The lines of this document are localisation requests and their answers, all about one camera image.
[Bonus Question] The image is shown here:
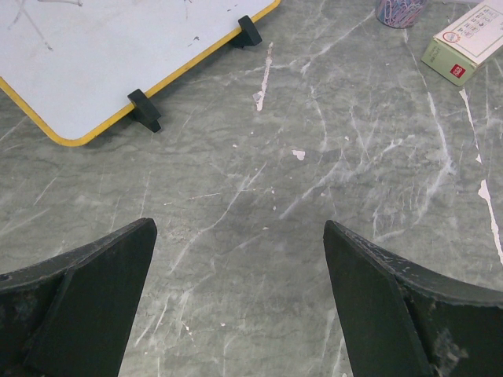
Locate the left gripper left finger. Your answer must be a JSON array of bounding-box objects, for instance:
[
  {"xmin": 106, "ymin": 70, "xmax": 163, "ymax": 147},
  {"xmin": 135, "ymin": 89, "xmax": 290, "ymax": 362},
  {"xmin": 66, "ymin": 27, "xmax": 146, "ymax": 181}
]
[{"xmin": 1, "ymin": 218, "xmax": 157, "ymax": 376}]

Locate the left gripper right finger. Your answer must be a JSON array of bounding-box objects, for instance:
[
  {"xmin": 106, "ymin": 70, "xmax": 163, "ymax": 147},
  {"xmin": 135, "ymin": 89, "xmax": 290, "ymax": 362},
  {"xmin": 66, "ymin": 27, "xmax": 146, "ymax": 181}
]
[{"xmin": 323, "ymin": 221, "xmax": 502, "ymax": 376}]

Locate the black whiteboard foot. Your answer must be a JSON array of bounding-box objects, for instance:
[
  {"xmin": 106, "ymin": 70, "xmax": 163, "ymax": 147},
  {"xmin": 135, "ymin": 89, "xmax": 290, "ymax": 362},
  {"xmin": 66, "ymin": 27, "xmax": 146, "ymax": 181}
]
[
  {"xmin": 127, "ymin": 89, "xmax": 161, "ymax": 133},
  {"xmin": 229, "ymin": 15, "xmax": 263, "ymax": 49}
]

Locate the white green staples box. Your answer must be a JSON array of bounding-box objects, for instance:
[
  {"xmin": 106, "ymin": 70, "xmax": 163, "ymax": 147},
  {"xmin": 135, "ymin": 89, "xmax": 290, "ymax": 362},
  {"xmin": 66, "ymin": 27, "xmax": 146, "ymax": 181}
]
[{"xmin": 421, "ymin": 0, "xmax": 502, "ymax": 86}]

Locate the clear cup of paperclips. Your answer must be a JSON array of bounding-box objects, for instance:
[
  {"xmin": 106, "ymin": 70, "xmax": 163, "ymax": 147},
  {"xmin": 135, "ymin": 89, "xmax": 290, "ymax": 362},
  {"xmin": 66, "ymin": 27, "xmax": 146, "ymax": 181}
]
[{"xmin": 375, "ymin": 0, "xmax": 428, "ymax": 29}]

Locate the small whiteboard yellow frame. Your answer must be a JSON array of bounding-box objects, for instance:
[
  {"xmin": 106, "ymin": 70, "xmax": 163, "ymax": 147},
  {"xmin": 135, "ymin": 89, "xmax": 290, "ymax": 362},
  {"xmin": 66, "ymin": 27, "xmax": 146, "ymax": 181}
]
[{"xmin": 1, "ymin": 1, "xmax": 277, "ymax": 147}]

